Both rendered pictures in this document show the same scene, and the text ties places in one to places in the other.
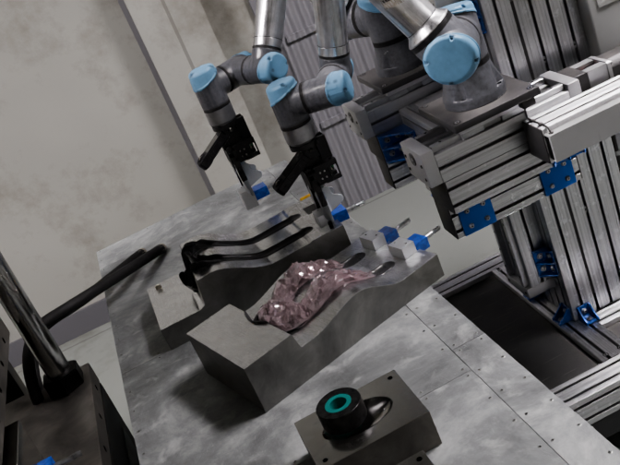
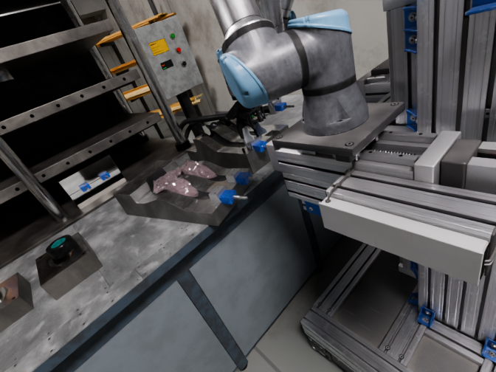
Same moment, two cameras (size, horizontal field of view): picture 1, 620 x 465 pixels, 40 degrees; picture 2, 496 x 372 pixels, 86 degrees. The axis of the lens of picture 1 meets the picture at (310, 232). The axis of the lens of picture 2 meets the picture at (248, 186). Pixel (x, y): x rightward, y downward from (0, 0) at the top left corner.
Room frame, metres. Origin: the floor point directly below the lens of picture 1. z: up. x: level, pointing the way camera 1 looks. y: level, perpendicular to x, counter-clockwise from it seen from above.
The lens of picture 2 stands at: (1.46, -0.92, 1.29)
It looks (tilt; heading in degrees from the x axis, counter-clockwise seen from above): 29 degrees down; 65
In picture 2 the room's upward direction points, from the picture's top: 21 degrees counter-clockwise
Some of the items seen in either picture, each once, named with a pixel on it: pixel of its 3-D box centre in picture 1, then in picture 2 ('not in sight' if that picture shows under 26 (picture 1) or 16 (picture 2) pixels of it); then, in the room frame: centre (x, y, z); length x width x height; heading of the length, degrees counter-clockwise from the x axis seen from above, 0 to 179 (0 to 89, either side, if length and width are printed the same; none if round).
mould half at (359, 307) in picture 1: (315, 304); (181, 187); (1.63, 0.05, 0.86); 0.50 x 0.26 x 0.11; 116
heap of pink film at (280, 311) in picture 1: (308, 286); (178, 177); (1.64, 0.05, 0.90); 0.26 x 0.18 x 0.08; 116
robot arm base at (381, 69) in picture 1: (396, 50); not in sight; (2.42, -0.44, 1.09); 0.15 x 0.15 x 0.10
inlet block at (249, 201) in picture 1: (263, 189); (282, 106); (2.22, 0.07, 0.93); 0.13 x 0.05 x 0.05; 98
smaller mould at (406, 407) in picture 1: (365, 433); (68, 262); (1.18, 0.05, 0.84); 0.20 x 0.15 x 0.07; 98
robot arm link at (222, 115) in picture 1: (220, 114); not in sight; (2.22, 0.09, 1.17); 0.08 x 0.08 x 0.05
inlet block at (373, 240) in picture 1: (389, 233); (246, 178); (1.80, -0.17, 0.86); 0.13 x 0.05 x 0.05; 116
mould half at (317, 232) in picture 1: (242, 260); (232, 139); (1.97, 0.19, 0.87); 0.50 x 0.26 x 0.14; 98
